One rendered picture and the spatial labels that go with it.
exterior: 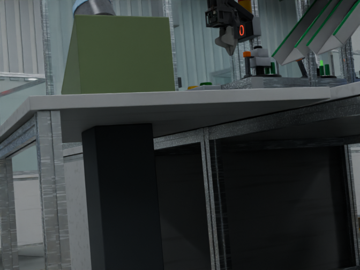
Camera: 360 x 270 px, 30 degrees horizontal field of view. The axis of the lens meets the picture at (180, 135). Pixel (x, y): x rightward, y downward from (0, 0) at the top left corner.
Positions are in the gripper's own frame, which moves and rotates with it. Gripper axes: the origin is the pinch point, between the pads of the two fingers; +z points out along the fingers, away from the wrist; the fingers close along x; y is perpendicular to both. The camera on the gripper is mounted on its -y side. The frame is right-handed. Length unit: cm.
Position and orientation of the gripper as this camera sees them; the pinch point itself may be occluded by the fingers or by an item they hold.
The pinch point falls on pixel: (232, 51)
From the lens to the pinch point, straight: 221.0
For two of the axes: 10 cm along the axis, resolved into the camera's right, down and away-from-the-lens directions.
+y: -8.4, 0.3, -5.4
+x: 5.4, -1.1, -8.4
